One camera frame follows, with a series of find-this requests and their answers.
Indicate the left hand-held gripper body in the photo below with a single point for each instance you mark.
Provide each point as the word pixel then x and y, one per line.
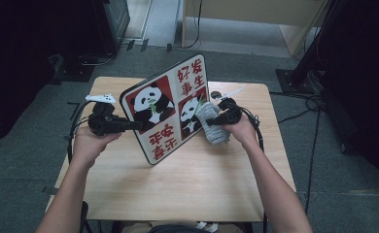
pixel 103 124

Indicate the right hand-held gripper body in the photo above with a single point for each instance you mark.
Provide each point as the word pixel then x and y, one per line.
pixel 231 111

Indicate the grey striped cloth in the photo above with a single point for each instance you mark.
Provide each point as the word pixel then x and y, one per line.
pixel 215 136

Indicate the panda print square board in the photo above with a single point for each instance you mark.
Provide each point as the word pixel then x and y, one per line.
pixel 165 136

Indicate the person's right hand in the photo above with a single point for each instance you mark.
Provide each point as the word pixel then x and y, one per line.
pixel 244 131

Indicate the person's left hand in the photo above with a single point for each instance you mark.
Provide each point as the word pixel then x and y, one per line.
pixel 87 145

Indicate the black flat stand base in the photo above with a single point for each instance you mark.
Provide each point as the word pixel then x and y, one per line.
pixel 77 73

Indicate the black metal stand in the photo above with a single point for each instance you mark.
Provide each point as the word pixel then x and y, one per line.
pixel 299 82

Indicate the black chair armrest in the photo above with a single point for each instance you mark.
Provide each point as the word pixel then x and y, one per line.
pixel 84 216

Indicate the black cabinet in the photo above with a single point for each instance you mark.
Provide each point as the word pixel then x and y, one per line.
pixel 113 19

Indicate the light wooden furniture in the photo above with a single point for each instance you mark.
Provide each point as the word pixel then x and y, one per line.
pixel 258 9

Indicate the person's dark shirt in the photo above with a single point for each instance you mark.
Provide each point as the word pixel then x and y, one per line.
pixel 178 230

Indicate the dark curtain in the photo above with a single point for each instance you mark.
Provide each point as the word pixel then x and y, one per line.
pixel 365 81
pixel 16 48

